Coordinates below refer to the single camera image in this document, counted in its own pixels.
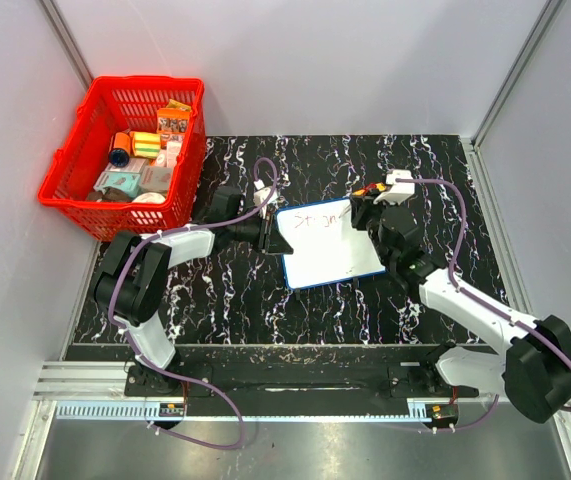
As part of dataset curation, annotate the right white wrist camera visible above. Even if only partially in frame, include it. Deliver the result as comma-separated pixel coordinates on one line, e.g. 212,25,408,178
373,169,415,205

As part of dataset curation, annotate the brown pink box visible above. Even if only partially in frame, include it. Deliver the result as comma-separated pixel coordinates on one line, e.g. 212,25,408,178
139,165,173,195

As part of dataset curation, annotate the white round container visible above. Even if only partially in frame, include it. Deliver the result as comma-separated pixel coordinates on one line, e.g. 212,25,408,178
132,192,166,204

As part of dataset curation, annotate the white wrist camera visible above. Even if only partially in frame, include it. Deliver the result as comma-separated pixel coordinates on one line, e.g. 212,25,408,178
253,180,278,218
373,169,415,205

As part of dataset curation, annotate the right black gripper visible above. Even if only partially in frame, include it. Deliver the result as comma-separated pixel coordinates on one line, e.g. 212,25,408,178
350,189,401,267

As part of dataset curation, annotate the yellow striped box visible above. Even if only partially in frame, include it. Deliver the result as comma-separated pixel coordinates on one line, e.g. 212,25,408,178
129,131,161,159

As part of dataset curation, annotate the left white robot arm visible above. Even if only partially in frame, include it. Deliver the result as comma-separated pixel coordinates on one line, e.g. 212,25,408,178
89,182,294,396

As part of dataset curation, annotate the red plastic shopping basket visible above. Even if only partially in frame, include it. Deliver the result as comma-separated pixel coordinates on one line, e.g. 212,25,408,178
37,76,207,242

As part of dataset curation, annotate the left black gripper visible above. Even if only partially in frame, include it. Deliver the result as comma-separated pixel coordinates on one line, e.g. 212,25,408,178
228,210,293,256

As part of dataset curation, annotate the teal box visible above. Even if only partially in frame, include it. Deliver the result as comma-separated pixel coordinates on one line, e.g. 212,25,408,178
94,171,141,198

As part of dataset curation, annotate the orange snack box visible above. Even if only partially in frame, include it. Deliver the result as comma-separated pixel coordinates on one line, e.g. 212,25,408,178
157,108,191,134

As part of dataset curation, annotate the blue orange can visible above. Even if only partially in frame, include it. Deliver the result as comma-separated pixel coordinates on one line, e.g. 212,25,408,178
108,132,131,168

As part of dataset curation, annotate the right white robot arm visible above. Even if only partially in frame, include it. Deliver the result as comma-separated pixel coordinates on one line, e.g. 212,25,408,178
349,190,571,423

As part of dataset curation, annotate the white blue-framed whiteboard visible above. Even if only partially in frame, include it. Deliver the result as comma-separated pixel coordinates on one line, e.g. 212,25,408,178
276,198,384,290

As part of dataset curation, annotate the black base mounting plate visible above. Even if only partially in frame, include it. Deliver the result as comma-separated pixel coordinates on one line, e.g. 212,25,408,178
123,362,480,419

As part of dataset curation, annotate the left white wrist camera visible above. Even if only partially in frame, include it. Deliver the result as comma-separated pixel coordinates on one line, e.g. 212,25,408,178
253,180,278,218

